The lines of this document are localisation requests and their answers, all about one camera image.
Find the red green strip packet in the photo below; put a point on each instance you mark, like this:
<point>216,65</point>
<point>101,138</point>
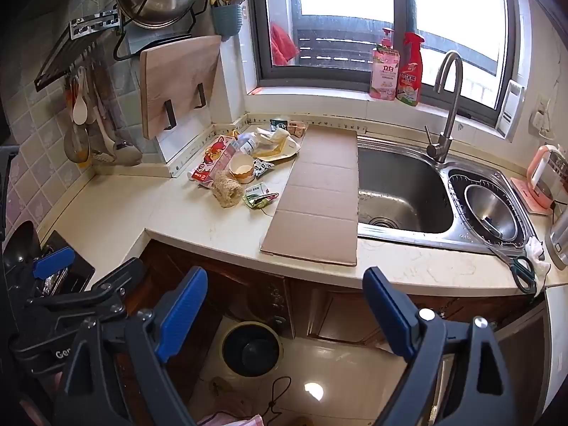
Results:
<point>266,198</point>

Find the steel bowl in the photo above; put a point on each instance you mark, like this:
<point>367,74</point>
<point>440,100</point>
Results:
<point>483,206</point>

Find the red white carton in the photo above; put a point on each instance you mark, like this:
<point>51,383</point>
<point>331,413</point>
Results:
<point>213,159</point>

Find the black drain basket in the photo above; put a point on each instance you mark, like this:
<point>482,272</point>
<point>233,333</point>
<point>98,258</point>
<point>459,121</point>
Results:
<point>457,182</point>

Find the white rice spoon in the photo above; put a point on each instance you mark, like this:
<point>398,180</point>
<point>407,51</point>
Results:
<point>80,104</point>

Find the wooden cutting board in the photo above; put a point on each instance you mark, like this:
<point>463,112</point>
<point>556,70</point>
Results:
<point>177,80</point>

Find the pink detergent refill pouch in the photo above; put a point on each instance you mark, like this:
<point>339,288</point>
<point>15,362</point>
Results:
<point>384,75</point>

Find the red spray bottle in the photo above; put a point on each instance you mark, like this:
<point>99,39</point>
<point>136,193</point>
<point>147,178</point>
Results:
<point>410,75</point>

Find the white rag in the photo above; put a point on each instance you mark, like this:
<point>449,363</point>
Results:
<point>536,248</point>

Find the black gas stove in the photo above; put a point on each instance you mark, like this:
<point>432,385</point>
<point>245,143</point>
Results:
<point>71,268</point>

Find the black wok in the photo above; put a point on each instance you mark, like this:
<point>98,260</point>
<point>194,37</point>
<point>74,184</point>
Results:
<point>17,248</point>

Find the yellow white envelope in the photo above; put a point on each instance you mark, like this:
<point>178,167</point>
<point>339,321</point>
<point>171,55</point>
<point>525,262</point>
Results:
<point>284,148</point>

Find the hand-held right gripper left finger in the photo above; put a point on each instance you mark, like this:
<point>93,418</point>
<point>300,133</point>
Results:
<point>182,310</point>

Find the dark window frame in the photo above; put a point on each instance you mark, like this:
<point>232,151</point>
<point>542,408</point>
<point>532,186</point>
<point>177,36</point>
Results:
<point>262,31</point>

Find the steel ladle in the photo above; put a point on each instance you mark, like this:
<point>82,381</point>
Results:
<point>75,144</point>

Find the round trash bin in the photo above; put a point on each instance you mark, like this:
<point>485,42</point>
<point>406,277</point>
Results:
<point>250,350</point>

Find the green white packet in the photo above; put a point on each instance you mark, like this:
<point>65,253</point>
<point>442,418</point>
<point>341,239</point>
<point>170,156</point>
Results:
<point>253,193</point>

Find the white plastic holder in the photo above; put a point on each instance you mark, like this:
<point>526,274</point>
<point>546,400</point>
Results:
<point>510,111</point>

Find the brown cardboard sheet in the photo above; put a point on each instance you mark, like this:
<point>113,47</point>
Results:
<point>315,195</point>

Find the blue utensil holder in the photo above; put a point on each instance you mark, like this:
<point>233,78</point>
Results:
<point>226,22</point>

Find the steel kettle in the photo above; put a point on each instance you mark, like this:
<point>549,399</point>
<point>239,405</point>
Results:
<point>560,239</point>

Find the black wall hook rack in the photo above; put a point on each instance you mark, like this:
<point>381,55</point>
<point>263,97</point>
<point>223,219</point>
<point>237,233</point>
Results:
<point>66,53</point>

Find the steel sink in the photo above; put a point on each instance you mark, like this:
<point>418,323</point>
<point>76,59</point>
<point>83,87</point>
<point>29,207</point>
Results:
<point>399,182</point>

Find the beige package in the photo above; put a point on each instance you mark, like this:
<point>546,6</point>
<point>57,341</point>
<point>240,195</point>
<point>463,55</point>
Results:
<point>297,129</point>

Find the pink electric kettle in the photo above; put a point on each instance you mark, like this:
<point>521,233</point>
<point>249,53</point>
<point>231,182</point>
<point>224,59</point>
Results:
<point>543,177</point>

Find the crumpled white paper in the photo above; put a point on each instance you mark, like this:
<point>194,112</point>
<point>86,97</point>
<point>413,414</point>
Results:
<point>270,135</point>

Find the clear plastic bottle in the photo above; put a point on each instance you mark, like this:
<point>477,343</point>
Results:
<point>247,143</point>

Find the steel faucet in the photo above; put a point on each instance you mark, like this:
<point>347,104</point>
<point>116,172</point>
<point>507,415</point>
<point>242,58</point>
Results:
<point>439,146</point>

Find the paper cup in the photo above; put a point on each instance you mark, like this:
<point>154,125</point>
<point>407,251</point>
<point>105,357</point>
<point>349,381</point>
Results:
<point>242,166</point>

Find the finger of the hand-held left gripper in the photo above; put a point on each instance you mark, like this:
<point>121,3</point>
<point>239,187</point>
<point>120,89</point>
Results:
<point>124,275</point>
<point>53,261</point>

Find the red cloth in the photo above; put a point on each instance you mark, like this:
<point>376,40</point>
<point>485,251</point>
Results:
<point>283,46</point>

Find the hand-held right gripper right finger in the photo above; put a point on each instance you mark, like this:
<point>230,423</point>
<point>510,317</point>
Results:
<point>390,315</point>

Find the white wall socket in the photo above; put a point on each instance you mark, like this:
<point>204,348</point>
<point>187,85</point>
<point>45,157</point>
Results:
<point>541,120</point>

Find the silver blister foil wrapper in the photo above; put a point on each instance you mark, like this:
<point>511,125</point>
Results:
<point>265,166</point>

